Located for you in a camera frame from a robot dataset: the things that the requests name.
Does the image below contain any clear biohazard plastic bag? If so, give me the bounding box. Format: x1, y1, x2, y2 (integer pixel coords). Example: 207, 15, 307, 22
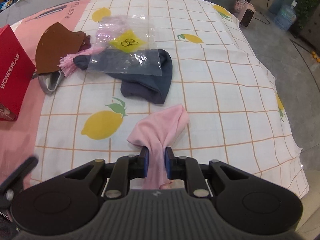
86, 15, 164, 77

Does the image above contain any lemon print pink tablecloth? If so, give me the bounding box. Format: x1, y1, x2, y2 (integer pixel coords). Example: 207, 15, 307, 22
1, 0, 309, 197

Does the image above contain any pink soft cloth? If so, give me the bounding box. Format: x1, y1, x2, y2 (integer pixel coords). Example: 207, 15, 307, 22
127, 105, 189, 190

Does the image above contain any blue water jug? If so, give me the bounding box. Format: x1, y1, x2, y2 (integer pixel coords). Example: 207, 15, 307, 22
274, 0, 297, 31

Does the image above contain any trailing ivy plant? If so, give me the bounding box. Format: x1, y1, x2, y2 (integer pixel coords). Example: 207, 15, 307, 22
295, 0, 319, 31

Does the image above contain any navy blue knit hat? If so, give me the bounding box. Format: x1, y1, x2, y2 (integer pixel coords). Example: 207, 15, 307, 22
73, 49, 173, 104

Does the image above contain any pink brocade tassel pouch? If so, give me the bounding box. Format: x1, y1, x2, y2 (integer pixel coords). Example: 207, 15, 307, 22
59, 15, 129, 77

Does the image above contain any red storage box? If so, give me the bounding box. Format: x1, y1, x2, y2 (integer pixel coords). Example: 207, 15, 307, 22
0, 25, 35, 121

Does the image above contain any pink space heater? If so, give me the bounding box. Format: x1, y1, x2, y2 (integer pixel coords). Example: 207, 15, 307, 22
234, 0, 255, 28

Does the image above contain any grey silver fabric pouch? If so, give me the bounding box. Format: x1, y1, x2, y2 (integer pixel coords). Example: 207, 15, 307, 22
37, 70, 65, 95

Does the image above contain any brown felt pouch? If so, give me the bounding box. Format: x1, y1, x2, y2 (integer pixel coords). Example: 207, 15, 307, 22
35, 22, 91, 75

